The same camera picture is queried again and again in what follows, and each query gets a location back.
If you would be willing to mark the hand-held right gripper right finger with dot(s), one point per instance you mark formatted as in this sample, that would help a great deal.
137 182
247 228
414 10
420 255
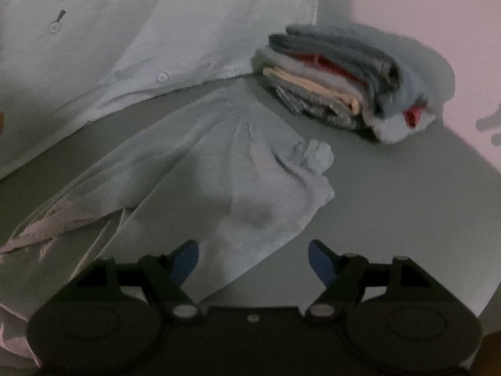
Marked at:
321 262

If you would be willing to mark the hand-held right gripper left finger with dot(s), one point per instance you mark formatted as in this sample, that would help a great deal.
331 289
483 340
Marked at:
187 260

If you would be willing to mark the light blue garment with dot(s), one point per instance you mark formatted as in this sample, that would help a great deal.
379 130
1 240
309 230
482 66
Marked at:
235 188

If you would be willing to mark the stack of folded clothes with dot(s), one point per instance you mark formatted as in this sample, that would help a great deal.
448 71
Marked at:
344 74

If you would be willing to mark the white buttoned pillow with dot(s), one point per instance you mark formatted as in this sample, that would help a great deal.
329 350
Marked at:
117 39

